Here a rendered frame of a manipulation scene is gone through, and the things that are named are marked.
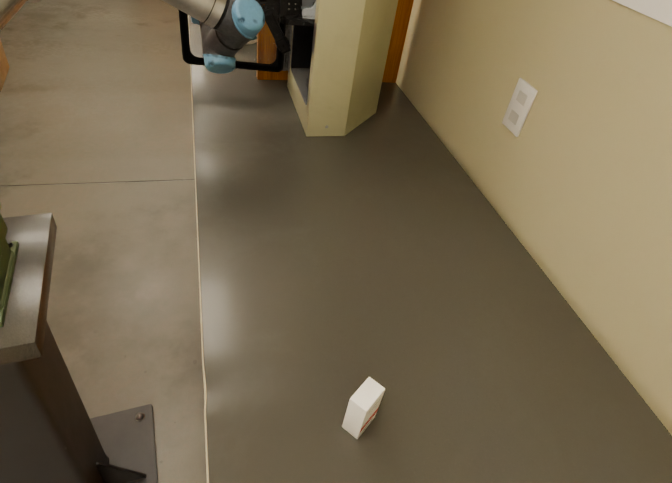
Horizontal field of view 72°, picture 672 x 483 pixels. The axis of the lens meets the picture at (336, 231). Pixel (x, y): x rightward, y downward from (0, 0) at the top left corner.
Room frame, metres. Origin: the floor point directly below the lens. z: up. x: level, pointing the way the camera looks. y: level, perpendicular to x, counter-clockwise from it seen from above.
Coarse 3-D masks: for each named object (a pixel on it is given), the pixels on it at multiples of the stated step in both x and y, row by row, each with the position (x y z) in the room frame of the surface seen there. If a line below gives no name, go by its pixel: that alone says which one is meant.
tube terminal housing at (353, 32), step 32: (320, 0) 1.13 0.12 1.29; (352, 0) 1.16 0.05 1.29; (384, 0) 1.27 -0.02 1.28; (320, 32) 1.14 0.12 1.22; (352, 32) 1.16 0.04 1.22; (384, 32) 1.30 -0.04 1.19; (320, 64) 1.14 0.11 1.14; (352, 64) 1.17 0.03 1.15; (384, 64) 1.34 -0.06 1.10; (320, 96) 1.14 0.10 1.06; (352, 96) 1.18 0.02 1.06; (320, 128) 1.15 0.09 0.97; (352, 128) 1.21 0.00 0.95
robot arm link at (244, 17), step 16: (176, 0) 0.98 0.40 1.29; (192, 0) 0.99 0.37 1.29; (208, 0) 1.00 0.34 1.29; (224, 0) 1.02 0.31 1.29; (240, 0) 1.03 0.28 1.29; (192, 16) 1.00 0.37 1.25; (208, 16) 1.00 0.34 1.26; (224, 16) 1.01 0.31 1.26; (240, 16) 1.01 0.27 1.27; (256, 16) 1.03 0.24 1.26; (224, 32) 1.02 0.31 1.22; (240, 32) 1.01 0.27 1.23; (256, 32) 1.03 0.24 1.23; (240, 48) 1.07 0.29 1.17
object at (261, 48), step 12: (192, 24) 1.37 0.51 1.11; (264, 24) 1.40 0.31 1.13; (192, 36) 1.36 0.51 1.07; (264, 36) 1.40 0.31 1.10; (192, 48) 1.36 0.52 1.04; (252, 48) 1.40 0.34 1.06; (264, 48) 1.40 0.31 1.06; (276, 48) 1.41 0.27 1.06; (240, 60) 1.39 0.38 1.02; (252, 60) 1.40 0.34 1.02; (264, 60) 1.40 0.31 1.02
